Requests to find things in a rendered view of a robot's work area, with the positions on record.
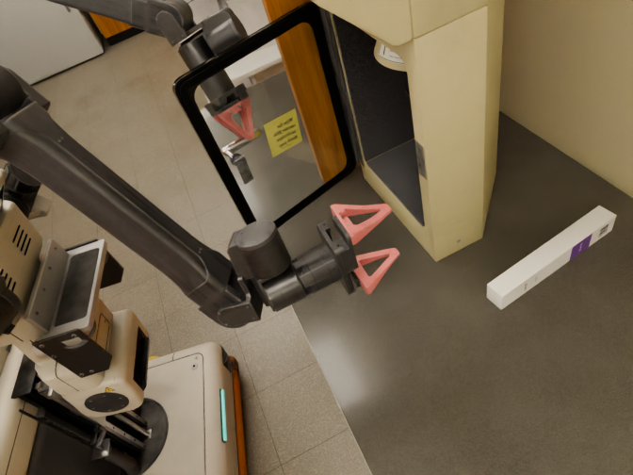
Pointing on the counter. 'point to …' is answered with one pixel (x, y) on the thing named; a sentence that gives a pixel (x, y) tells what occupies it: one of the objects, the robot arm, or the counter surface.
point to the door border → (237, 60)
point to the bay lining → (373, 92)
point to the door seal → (241, 56)
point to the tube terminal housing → (450, 118)
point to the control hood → (375, 17)
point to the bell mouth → (388, 57)
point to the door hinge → (341, 83)
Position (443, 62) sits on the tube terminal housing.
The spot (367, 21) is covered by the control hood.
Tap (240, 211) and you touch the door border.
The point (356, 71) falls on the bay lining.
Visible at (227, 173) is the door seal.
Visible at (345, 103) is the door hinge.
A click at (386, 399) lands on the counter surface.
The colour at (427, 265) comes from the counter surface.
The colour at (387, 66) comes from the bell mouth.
